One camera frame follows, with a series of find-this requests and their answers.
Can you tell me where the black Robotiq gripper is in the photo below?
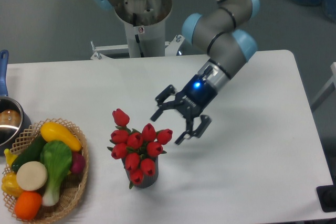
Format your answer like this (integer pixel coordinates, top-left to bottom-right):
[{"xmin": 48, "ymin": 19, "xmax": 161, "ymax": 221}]
[{"xmin": 150, "ymin": 74, "xmax": 217, "ymax": 145}]

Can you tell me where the red tulip bouquet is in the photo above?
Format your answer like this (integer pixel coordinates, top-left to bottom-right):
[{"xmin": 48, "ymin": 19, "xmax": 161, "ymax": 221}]
[{"xmin": 108, "ymin": 109, "xmax": 173, "ymax": 189}]

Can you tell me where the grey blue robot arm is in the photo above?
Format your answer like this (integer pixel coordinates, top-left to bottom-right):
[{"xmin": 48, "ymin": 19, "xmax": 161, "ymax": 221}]
[{"xmin": 94, "ymin": 0, "xmax": 260, "ymax": 144}]

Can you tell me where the dark grey ribbed vase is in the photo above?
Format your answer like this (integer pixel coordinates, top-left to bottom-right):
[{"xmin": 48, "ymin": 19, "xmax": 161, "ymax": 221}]
[{"xmin": 121, "ymin": 157, "xmax": 159, "ymax": 188}]

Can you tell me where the red radish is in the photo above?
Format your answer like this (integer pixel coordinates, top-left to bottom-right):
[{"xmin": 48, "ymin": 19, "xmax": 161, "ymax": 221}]
[{"xmin": 70, "ymin": 152, "xmax": 86, "ymax": 174}]

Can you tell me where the yellow squash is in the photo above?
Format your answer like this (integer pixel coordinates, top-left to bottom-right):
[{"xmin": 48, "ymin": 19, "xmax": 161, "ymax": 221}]
[{"xmin": 40, "ymin": 122, "xmax": 82, "ymax": 152}]

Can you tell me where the green bok choy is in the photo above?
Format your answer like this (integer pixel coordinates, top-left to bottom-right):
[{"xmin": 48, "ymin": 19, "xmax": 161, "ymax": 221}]
[{"xmin": 40, "ymin": 140, "xmax": 72, "ymax": 207}]

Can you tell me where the dark green cucumber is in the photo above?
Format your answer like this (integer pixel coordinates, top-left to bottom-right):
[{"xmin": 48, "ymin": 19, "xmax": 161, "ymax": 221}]
[{"xmin": 11, "ymin": 134, "xmax": 47, "ymax": 173}]

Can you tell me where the black device at table edge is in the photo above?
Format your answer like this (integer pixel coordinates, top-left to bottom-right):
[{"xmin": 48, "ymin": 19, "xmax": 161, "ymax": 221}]
[{"xmin": 316, "ymin": 185, "xmax": 335, "ymax": 212}]

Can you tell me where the yellow banana tip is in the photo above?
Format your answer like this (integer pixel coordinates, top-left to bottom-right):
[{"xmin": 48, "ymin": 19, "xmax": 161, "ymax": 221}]
[{"xmin": 4, "ymin": 148, "xmax": 18, "ymax": 167}]

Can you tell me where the orange fruit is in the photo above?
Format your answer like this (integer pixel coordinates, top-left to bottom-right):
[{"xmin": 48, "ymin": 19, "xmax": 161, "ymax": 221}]
[{"xmin": 14, "ymin": 191, "xmax": 42, "ymax": 220}]

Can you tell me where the yellow bell pepper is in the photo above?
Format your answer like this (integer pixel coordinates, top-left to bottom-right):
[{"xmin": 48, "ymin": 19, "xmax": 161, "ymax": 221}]
[{"xmin": 2, "ymin": 172, "xmax": 24, "ymax": 198}]

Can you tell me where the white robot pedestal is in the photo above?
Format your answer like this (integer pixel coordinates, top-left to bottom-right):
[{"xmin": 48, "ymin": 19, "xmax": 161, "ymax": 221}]
[{"xmin": 91, "ymin": 0, "xmax": 185, "ymax": 60}]

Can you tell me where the white frame at right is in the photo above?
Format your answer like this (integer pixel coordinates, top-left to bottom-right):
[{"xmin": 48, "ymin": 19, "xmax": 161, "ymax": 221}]
[{"xmin": 310, "ymin": 62, "xmax": 335, "ymax": 112}]

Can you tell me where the blue handled saucepan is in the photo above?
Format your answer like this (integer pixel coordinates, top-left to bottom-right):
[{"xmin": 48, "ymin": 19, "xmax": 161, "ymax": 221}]
[{"xmin": 1, "ymin": 50, "xmax": 31, "ymax": 156}]

